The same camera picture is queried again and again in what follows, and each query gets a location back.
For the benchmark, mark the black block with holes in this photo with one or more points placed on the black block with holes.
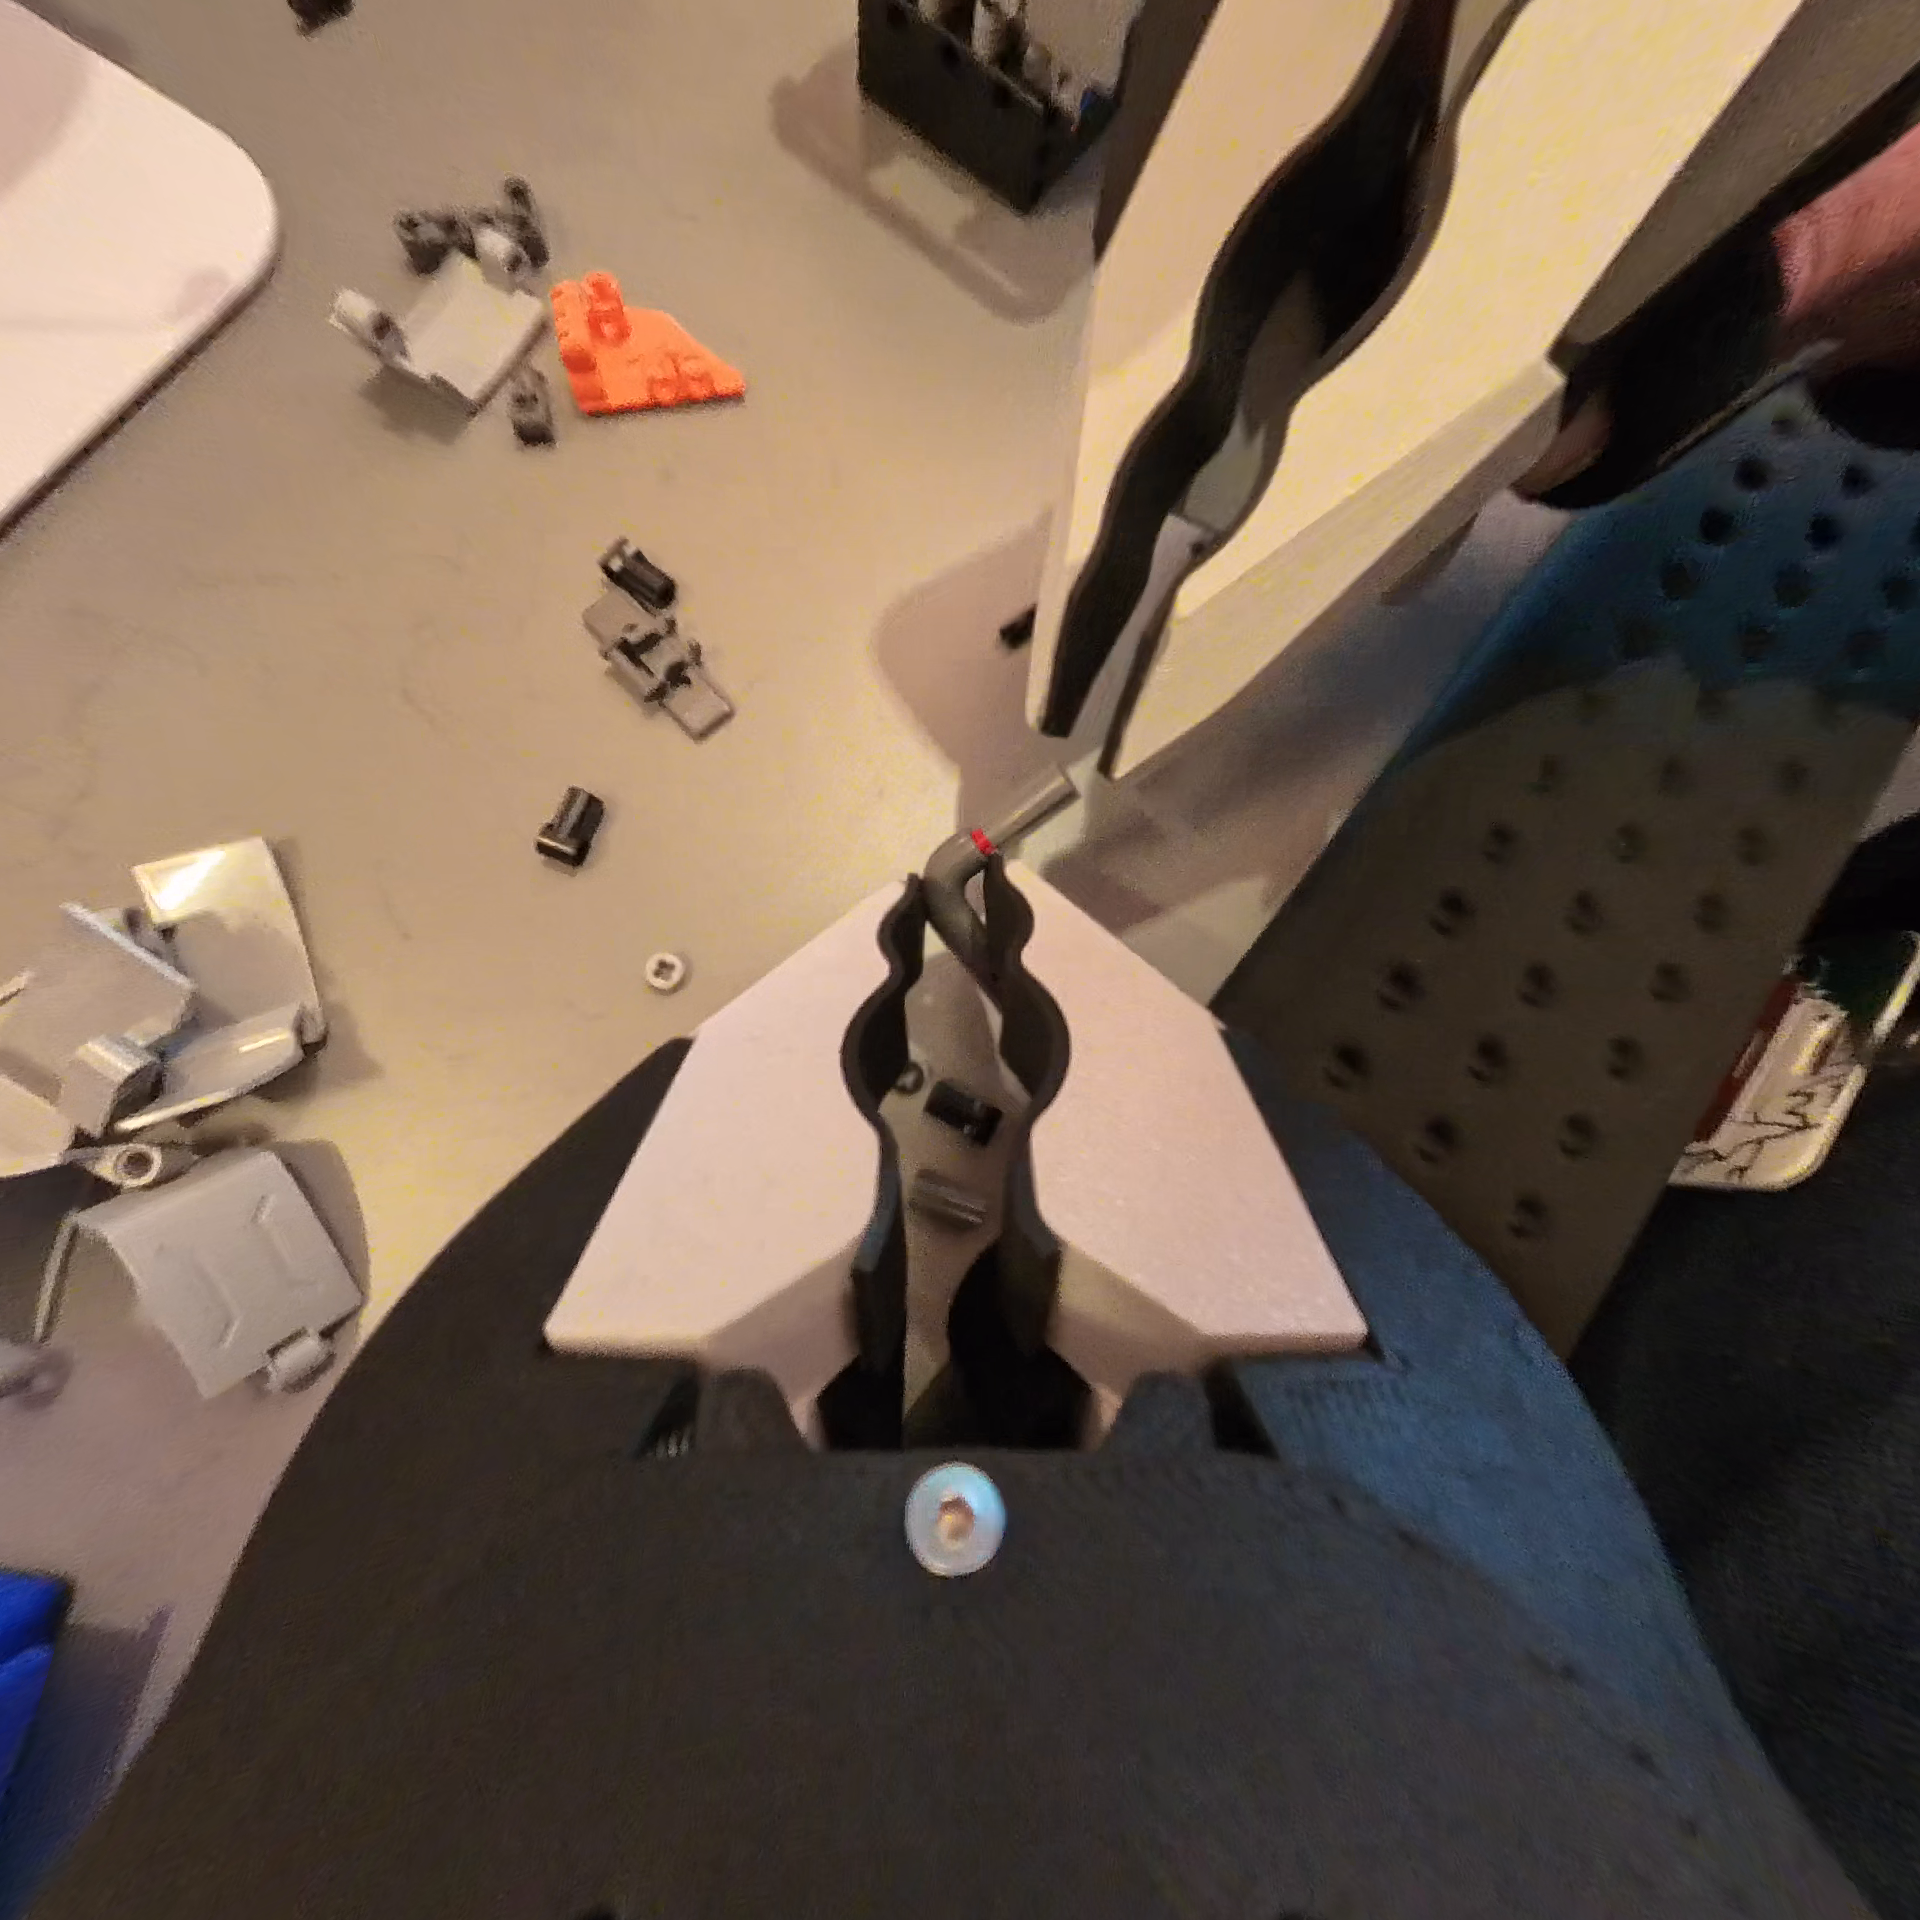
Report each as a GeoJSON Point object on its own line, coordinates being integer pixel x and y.
{"type": "Point", "coordinates": [961, 117]}

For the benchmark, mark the short black toy pin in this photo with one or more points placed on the short black toy pin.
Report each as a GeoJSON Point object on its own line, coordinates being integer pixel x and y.
{"type": "Point", "coordinates": [1015, 624]}

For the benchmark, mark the black toy pin connector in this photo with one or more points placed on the black toy pin connector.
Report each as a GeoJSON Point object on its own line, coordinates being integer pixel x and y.
{"type": "Point", "coordinates": [965, 1112]}
{"type": "Point", "coordinates": [572, 825]}
{"type": "Point", "coordinates": [638, 568]}

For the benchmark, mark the grey toy elbow pipe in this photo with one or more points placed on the grey toy elbow pipe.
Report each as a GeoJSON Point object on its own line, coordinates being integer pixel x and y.
{"type": "Point", "coordinates": [961, 915]}

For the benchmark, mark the black perforated board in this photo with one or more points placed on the black perforated board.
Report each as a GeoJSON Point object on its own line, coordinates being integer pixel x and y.
{"type": "Point", "coordinates": [1573, 930]}

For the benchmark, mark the orange toy wedge piece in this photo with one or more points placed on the orange toy wedge piece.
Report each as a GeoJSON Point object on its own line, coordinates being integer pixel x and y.
{"type": "Point", "coordinates": [630, 360]}

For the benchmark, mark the dark grey angled toy beam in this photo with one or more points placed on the dark grey angled toy beam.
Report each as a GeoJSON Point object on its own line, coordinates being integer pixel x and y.
{"type": "Point", "coordinates": [502, 226]}

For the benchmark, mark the white green badge card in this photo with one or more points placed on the white green badge card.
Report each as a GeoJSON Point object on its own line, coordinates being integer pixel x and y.
{"type": "Point", "coordinates": [1782, 1096]}

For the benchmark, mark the grey curved toy panel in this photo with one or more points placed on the grey curved toy panel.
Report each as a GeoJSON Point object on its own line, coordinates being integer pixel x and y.
{"type": "Point", "coordinates": [210, 1260]}

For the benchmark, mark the grey toy tube sleeve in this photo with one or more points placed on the grey toy tube sleeve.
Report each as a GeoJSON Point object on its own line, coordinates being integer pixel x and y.
{"type": "Point", "coordinates": [1040, 805]}
{"type": "Point", "coordinates": [951, 1197]}

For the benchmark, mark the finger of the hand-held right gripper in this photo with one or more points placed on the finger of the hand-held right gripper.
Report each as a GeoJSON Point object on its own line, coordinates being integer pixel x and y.
{"type": "Point", "coordinates": [1153, 302]}
{"type": "Point", "coordinates": [1500, 267]}

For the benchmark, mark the white metal stand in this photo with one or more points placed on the white metal stand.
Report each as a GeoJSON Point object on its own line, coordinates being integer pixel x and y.
{"type": "Point", "coordinates": [105, 226]}

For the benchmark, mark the blue plastic bin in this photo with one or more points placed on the blue plastic bin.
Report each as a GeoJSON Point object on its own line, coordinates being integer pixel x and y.
{"type": "Point", "coordinates": [29, 1725]}

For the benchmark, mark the small black toy clip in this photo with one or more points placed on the small black toy clip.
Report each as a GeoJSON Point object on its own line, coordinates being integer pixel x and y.
{"type": "Point", "coordinates": [317, 8]}

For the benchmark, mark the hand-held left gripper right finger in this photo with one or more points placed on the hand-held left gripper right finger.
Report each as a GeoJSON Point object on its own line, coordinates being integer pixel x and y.
{"type": "Point", "coordinates": [1185, 1186]}

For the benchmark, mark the white toy bushing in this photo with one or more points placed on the white toy bushing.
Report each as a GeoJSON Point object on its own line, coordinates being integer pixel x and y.
{"type": "Point", "coordinates": [666, 972]}

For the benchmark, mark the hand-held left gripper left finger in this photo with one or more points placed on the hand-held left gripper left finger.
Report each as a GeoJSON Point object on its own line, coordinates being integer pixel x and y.
{"type": "Point", "coordinates": [707, 1186]}

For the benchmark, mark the grey toy hinge assembly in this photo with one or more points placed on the grey toy hinge assembly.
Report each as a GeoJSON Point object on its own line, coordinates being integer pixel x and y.
{"type": "Point", "coordinates": [660, 666]}

